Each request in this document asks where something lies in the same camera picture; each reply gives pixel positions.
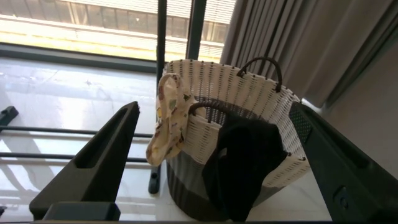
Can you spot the cream printed garment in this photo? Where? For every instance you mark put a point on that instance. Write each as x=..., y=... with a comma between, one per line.
x=169, y=124

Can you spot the grey curtain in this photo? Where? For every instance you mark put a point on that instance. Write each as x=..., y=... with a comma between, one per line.
x=311, y=46

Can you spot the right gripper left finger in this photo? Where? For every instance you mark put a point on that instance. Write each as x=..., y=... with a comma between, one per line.
x=93, y=183

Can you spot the white laundry basket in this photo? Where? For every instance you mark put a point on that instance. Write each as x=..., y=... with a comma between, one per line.
x=242, y=90

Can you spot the window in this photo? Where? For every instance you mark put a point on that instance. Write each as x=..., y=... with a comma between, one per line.
x=196, y=31

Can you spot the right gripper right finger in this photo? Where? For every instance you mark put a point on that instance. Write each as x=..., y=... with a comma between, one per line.
x=351, y=186

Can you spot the black garment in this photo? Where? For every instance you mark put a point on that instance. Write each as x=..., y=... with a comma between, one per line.
x=245, y=161

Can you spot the black clothes rack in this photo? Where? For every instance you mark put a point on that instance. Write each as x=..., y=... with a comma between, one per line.
x=161, y=31

